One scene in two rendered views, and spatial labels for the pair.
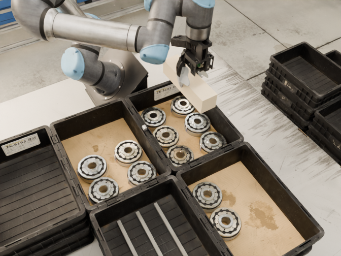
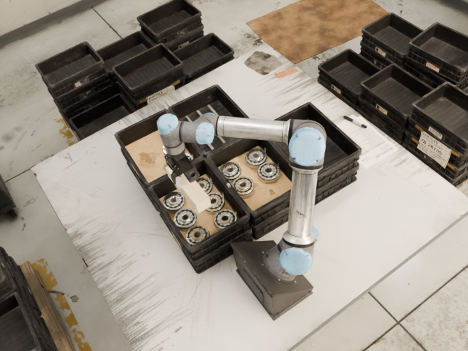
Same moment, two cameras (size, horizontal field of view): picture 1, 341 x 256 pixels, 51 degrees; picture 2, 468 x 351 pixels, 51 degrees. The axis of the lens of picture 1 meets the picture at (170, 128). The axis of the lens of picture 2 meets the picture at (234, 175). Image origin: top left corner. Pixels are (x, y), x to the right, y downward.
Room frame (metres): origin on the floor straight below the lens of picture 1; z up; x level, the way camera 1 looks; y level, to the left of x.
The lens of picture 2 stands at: (2.12, 0.28, 2.64)
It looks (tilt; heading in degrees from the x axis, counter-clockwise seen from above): 52 degrees down; 187
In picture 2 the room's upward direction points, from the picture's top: 9 degrees counter-clockwise
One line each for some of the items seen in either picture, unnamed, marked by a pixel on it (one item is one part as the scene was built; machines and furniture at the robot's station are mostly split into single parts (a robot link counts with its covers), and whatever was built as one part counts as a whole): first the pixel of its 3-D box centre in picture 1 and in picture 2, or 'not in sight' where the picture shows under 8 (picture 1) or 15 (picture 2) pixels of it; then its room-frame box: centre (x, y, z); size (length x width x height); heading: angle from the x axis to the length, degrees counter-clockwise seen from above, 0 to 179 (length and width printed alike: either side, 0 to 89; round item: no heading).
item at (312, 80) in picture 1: (300, 94); not in sight; (1.64, -0.80, 0.37); 0.40 x 0.30 x 0.45; 35
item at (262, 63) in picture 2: not in sight; (262, 61); (-0.27, 0.27, 0.71); 0.22 x 0.19 x 0.01; 35
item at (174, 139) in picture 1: (165, 135); (213, 201); (0.86, 0.02, 0.86); 0.10 x 0.10 x 0.01
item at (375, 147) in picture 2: not in sight; (361, 140); (0.42, 0.76, 0.70); 0.33 x 0.23 x 0.01; 35
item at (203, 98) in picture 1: (188, 82); (187, 186); (0.93, -0.06, 1.08); 0.24 x 0.06 x 0.06; 35
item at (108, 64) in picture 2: not in sight; (131, 69); (-0.79, -0.72, 0.31); 0.40 x 0.30 x 0.34; 125
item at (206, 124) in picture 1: (197, 122); (184, 218); (0.94, -0.11, 0.86); 0.10 x 0.10 x 0.01
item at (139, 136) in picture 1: (109, 157); (256, 177); (0.74, 0.21, 0.87); 0.40 x 0.30 x 0.11; 31
